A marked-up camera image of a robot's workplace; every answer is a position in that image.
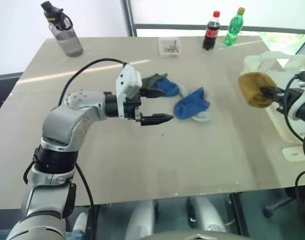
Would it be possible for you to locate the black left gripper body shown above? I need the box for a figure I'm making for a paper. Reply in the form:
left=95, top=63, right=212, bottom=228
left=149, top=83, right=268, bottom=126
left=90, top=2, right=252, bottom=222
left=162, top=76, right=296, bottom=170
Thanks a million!
left=123, top=93, right=144, bottom=123

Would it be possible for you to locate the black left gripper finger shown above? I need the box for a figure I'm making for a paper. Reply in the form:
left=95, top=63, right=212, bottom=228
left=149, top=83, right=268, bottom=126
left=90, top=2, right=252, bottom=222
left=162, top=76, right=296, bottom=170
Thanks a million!
left=139, top=112, right=175, bottom=127
left=139, top=87, right=168, bottom=99

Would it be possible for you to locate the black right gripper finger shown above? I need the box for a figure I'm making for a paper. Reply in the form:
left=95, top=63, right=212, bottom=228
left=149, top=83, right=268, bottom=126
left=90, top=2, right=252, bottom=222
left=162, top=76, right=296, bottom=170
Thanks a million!
left=263, top=91, right=281, bottom=101
left=260, top=85, right=279, bottom=93

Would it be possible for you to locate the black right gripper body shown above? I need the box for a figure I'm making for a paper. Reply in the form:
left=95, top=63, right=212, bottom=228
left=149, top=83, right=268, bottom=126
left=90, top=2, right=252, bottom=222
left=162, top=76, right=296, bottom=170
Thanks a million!
left=274, top=86, right=301, bottom=114

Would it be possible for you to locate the mustard yellow sock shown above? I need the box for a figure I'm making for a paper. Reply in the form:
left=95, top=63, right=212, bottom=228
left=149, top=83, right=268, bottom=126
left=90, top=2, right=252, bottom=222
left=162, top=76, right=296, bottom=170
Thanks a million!
left=237, top=71, right=279, bottom=109

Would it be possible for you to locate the white plastic container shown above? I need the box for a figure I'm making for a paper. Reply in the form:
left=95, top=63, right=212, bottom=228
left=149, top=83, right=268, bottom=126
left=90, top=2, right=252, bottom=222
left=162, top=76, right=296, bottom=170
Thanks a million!
left=242, top=50, right=305, bottom=164

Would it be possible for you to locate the small clear plastic box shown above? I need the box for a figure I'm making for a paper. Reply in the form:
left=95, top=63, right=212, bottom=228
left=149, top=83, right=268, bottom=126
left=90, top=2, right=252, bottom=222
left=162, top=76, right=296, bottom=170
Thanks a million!
left=158, top=36, right=182, bottom=58

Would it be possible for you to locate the grey-green cloth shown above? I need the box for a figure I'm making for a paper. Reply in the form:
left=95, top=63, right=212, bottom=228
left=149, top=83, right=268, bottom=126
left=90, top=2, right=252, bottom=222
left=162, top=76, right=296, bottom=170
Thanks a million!
left=141, top=72, right=169, bottom=90

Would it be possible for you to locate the blue sock grey toe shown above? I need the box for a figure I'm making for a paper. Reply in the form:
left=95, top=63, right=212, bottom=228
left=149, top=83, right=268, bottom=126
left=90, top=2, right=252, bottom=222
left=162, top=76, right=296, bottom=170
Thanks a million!
left=173, top=87, right=214, bottom=124
left=152, top=77, right=194, bottom=98

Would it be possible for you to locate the green soda bottle yellow cap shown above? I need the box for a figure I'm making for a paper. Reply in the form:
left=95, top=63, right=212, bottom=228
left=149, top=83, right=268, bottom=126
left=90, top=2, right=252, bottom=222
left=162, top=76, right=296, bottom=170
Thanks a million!
left=223, top=7, right=246, bottom=47

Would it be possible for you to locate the cola bottle red cap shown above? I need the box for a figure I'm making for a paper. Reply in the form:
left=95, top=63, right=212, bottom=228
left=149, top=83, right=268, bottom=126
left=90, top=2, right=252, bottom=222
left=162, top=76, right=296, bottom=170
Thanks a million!
left=202, top=10, right=222, bottom=51

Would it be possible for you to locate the grey water bottle black lid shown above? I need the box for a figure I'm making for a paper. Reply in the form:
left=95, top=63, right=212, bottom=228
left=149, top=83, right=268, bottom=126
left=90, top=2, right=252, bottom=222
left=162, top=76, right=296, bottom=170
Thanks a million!
left=40, top=0, right=84, bottom=58

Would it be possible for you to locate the silver robot left leg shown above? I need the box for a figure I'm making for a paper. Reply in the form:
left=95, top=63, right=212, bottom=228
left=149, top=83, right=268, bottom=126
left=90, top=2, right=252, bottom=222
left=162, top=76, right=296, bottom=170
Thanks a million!
left=124, top=199, right=159, bottom=240

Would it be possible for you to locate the silver robot leg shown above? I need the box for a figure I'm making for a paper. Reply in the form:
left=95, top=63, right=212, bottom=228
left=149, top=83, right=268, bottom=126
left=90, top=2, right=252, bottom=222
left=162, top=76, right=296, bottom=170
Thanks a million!
left=124, top=199, right=159, bottom=240
left=187, top=195, right=227, bottom=234

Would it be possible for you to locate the silver robot right leg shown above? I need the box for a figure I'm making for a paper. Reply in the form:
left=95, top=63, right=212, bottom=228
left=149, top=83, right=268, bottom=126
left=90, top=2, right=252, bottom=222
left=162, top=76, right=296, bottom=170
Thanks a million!
left=187, top=195, right=227, bottom=234

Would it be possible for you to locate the black office chair base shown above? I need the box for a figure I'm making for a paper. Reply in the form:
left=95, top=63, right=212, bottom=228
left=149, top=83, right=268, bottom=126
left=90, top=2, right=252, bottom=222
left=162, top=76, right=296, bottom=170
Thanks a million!
left=263, top=192, right=305, bottom=219

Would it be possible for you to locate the black table leg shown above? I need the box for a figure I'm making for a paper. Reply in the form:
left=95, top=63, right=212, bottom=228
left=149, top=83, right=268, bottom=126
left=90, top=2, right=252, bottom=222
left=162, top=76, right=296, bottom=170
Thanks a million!
left=90, top=203, right=101, bottom=240
left=228, top=192, right=251, bottom=240

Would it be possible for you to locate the grey robot torso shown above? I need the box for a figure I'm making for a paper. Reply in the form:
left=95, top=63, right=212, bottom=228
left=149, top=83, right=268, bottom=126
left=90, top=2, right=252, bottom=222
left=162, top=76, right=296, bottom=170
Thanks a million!
left=141, top=229, right=254, bottom=240

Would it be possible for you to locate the white shoe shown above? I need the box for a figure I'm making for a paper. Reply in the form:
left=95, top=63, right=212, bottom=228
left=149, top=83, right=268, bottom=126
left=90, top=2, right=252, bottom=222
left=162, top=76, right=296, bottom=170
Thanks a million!
left=72, top=211, right=89, bottom=232

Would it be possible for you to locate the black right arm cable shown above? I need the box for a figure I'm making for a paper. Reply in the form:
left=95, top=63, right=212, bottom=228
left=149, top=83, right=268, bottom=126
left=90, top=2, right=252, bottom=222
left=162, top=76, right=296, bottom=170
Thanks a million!
left=283, top=70, right=305, bottom=208

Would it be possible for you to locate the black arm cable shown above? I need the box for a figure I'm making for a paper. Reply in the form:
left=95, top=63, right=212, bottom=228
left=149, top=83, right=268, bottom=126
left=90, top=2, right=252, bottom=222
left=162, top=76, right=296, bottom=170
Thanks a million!
left=283, top=70, right=305, bottom=208
left=22, top=57, right=130, bottom=240

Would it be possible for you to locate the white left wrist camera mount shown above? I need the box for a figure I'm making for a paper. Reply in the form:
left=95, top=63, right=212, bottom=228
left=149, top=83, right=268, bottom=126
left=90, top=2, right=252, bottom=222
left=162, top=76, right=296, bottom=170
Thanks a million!
left=115, top=63, right=143, bottom=119

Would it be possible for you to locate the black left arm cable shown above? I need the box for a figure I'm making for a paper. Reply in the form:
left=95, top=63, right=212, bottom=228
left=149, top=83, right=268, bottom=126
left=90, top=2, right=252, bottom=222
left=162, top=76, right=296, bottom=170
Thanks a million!
left=22, top=57, right=130, bottom=240

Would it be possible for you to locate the dark window frame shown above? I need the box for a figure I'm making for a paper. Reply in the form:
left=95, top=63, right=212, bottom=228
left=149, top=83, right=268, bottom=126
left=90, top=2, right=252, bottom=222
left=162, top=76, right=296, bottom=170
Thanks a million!
left=119, top=0, right=305, bottom=55

